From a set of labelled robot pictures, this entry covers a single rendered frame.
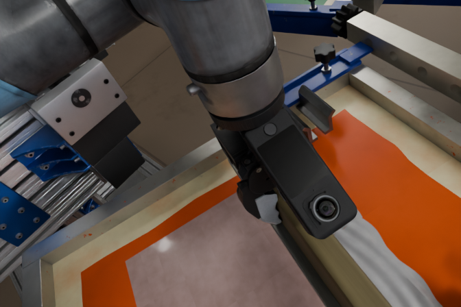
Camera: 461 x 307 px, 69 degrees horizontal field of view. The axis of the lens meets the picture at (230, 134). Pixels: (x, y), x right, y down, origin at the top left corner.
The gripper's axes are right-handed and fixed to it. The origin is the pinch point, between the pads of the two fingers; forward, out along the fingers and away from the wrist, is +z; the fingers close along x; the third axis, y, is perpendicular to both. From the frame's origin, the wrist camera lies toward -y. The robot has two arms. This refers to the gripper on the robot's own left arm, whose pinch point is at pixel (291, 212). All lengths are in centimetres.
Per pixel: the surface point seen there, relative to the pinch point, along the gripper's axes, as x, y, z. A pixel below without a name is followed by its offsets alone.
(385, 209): -14.5, -1.2, 13.6
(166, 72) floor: -4, 220, 110
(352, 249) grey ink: -6.1, -3.6, 13.0
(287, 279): 4.6, -1.7, 13.6
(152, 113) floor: 21, 182, 110
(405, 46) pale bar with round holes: -37.3, 18.6, 5.1
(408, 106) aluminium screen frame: -30.3, 10.3, 10.2
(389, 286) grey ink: -6.7, -10.3, 13.1
